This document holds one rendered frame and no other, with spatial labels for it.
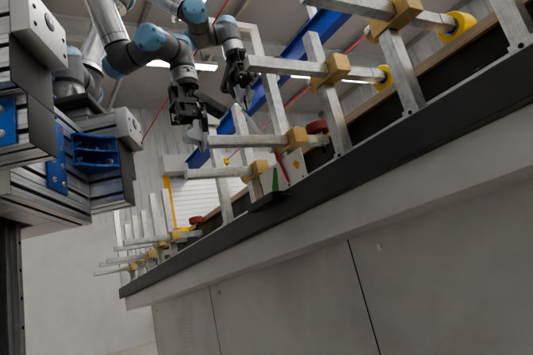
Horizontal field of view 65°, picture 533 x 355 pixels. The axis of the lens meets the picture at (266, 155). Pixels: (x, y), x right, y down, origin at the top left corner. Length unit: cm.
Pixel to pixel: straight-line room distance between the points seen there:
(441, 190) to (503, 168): 14
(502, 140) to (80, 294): 831
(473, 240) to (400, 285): 29
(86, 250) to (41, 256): 75
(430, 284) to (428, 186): 38
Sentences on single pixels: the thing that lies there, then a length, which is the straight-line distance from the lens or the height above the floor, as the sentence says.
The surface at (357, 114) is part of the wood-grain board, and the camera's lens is 137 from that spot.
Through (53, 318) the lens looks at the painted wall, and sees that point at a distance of 871.
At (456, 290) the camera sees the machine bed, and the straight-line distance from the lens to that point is 123.
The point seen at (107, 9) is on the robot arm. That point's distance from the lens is 131.
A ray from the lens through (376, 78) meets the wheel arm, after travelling 129.
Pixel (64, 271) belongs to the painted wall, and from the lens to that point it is 879.
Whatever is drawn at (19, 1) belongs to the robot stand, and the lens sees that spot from 85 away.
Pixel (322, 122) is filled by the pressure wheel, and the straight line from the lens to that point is 138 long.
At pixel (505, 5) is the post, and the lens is 89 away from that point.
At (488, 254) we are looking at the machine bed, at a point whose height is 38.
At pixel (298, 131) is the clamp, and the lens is 129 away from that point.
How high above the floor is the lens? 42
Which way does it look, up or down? 18 degrees up
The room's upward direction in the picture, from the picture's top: 13 degrees counter-clockwise
